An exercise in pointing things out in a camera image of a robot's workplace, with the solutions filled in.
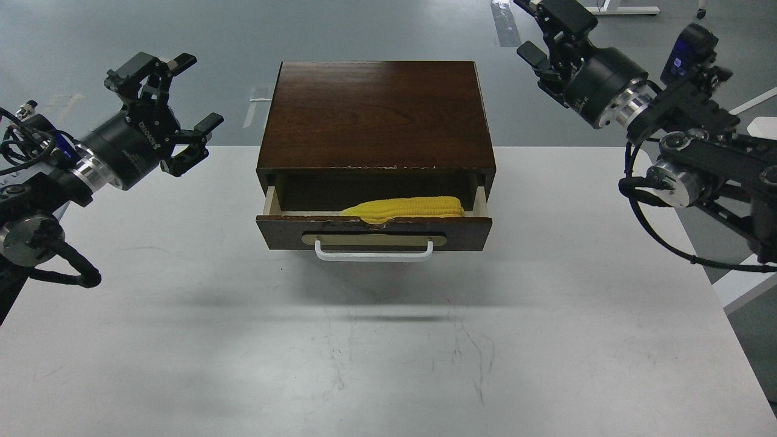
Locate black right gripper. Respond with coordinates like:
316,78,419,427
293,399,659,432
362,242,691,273
513,1,648,128

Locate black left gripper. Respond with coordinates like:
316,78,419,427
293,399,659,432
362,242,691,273
76,52,224,191

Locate wooden drawer with white handle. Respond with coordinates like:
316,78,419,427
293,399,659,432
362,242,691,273
256,185,493,262

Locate yellow corn cob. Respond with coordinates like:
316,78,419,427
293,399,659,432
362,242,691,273
339,196,464,225

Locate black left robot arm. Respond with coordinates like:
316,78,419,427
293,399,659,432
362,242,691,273
1,52,224,319

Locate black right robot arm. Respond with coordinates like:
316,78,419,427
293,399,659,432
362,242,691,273
517,1,776,273

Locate white desk foot bar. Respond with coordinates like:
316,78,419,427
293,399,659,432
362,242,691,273
585,1,661,16

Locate grey floor tape strip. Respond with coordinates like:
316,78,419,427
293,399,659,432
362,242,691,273
489,1,522,48

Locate dark wooden cabinet box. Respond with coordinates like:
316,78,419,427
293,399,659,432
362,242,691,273
256,61,497,193

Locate white chair leg with caster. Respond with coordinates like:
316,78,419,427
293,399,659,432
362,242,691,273
729,87,777,115

